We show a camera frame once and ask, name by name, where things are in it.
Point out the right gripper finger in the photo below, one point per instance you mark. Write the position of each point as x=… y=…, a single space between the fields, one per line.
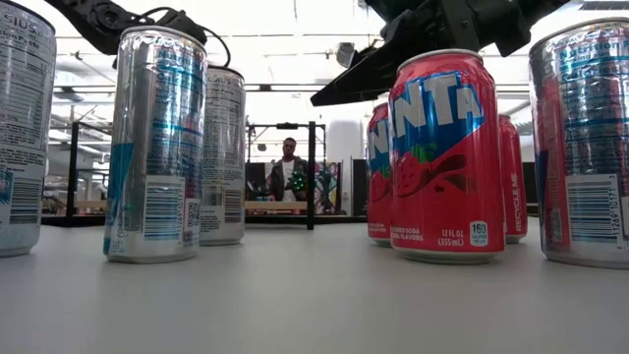
x=363 y=78

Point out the red Fanta strawberry can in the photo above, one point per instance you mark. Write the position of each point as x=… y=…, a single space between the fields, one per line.
x=378 y=172
x=513 y=182
x=447 y=162

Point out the white Celsius tropical vibe can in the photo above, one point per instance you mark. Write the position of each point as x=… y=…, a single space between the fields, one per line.
x=226 y=147

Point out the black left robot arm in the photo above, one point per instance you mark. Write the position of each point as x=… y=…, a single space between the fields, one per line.
x=98 y=19

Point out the wooden shelf board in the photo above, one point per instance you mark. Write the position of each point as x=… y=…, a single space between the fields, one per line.
x=275 y=205

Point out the long ceiling light strip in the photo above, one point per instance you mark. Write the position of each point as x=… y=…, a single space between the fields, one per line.
x=285 y=88

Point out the colourful patterned panel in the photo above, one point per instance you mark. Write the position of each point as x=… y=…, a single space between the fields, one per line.
x=326 y=189

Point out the person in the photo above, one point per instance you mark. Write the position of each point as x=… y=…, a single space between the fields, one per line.
x=289 y=172

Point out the silver blue energy drink can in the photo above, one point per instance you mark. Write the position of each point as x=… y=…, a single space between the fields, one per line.
x=585 y=147
x=157 y=147

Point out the white blue Celsius can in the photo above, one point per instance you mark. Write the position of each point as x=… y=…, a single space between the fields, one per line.
x=24 y=123

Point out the black shelf frame post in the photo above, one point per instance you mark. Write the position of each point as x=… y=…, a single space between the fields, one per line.
x=73 y=172
x=311 y=172

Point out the black background frame crossbar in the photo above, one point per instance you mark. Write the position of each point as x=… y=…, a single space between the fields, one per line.
x=265 y=127

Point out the black table frame rail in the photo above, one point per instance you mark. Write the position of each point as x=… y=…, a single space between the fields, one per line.
x=275 y=219

